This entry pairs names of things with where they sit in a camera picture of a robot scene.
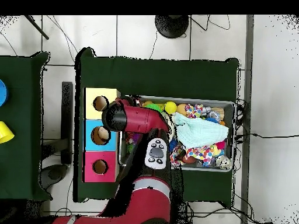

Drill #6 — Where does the green spiky rubber ball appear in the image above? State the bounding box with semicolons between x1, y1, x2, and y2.
142;103;164;113

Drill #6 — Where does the dark green table cloth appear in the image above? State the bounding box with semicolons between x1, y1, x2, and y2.
74;46;241;206

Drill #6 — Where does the tan orange ball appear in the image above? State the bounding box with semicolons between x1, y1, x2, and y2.
176;103;187;116

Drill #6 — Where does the large colourful dotted cloth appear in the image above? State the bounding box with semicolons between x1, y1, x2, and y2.
170;144;220;166

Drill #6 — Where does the yellow cup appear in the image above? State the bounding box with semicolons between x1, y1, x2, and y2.
0;121;15;144

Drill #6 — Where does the green cloth side table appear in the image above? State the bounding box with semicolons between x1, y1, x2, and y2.
0;51;51;201

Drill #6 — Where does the black panel stand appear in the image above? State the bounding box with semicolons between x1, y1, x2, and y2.
61;81;74;164

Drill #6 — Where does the black cable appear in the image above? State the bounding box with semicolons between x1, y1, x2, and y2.
235;132;299;141

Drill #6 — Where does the silver crushed can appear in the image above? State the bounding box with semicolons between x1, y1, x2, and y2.
215;155;232;170

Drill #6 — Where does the shallow clear mesh bin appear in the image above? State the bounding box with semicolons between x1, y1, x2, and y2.
119;95;236;173

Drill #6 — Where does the small colourful dotted cloth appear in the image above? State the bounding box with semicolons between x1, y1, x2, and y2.
185;103;206;118

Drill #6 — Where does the black round stand base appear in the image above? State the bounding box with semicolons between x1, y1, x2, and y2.
155;15;190;39

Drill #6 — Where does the yellow ball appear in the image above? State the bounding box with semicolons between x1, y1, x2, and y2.
164;101;178;115

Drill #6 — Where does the mint green cloth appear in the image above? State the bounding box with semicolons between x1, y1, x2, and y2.
173;111;230;149

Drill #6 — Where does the blue round object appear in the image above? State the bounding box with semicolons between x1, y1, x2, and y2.
0;79;9;106

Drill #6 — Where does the grey round stand foot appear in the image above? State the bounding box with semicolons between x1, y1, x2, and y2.
39;164;68;187

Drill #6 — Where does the black pole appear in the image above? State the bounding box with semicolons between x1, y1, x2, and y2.
24;15;50;40

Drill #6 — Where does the wooden box with three holes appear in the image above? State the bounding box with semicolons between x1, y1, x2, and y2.
83;87;121;183

